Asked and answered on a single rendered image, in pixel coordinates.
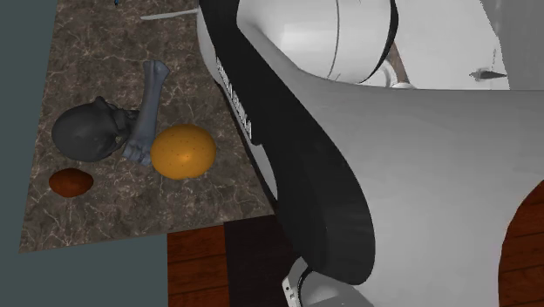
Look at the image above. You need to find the dark grey skull figure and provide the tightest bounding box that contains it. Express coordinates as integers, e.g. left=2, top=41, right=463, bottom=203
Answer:
left=51, top=96, right=140, bottom=163

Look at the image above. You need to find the grey bone figure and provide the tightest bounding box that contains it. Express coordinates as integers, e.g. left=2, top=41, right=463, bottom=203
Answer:
left=122, top=59, right=171, bottom=167

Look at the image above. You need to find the orange round fruit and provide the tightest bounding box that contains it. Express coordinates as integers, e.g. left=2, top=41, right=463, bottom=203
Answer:
left=150, top=123, right=217, bottom=181

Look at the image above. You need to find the grey knife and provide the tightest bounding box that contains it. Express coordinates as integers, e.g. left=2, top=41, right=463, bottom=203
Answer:
left=139, top=8, right=201, bottom=22

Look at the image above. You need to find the brown oval potato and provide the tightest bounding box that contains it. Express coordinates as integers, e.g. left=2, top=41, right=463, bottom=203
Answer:
left=48, top=167, right=94, bottom=199

